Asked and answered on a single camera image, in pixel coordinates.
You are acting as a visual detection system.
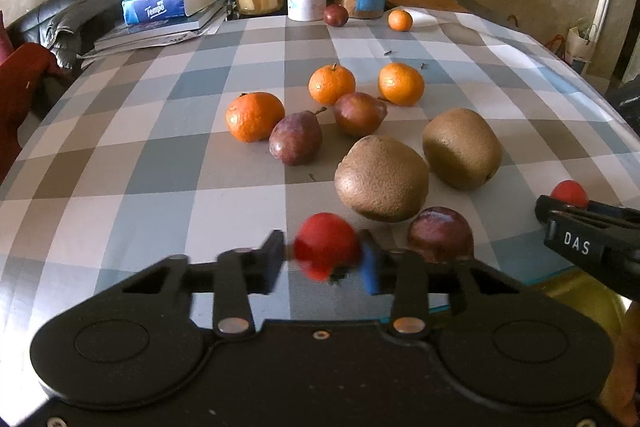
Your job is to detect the wooden cutting board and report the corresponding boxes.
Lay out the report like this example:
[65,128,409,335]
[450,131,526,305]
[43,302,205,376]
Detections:
[386,0,468,13]

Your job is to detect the large kiwi fruit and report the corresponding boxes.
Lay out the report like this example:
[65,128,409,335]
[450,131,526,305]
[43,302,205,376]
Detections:
[334,135,430,223]

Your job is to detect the red jacket on chair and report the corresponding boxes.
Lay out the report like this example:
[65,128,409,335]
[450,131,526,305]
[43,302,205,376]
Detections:
[1,42,74,180]

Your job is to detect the orange mandarin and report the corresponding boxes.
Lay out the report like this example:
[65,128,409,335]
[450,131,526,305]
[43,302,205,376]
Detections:
[378,63,425,106]
[308,63,356,106]
[226,92,285,143]

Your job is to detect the purple plum with stem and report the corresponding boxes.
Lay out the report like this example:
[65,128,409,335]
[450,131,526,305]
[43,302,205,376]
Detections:
[269,107,324,166]

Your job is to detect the blue Tempo tissue box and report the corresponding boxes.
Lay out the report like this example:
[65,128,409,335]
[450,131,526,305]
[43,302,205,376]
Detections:
[122,0,215,26]

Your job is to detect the red cherry tomato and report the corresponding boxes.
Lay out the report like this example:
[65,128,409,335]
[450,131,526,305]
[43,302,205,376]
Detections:
[293,212,362,282]
[550,180,589,209]

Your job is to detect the person's right hand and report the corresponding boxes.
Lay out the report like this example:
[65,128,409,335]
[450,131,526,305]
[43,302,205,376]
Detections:
[600,301,640,426]

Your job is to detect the checkered tablecloth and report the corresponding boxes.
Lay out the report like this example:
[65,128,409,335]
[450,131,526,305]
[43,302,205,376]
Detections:
[0,5,640,338]

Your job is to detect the dark purple plum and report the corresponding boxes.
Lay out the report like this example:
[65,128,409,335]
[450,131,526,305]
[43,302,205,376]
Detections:
[407,206,474,263]

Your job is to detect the stack of books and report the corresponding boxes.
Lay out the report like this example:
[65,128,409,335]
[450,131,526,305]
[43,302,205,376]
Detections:
[81,0,228,60]

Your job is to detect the black leather sofa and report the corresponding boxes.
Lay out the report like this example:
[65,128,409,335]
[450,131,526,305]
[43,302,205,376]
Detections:
[6,0,78,49]

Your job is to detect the white shopping bag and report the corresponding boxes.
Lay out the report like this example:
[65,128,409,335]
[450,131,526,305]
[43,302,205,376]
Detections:
[564,24,598,75]

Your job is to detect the reddish plum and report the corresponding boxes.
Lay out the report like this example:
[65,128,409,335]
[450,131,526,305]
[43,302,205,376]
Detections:
[333,92,387,138]

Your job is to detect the far small mandarin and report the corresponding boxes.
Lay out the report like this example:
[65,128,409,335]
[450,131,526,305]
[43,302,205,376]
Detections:
[387,9,413,32]

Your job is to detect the gold tin tray teal rim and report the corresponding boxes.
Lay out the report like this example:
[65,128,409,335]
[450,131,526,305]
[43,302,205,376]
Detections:
[429,250,637,348]

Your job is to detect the grey puffer jacket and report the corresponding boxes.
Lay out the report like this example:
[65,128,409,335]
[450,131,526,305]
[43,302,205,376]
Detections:
[42,0,122,70]

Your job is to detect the far dark plum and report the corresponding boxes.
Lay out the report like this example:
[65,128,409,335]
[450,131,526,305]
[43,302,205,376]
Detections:
[323,4,349,27]

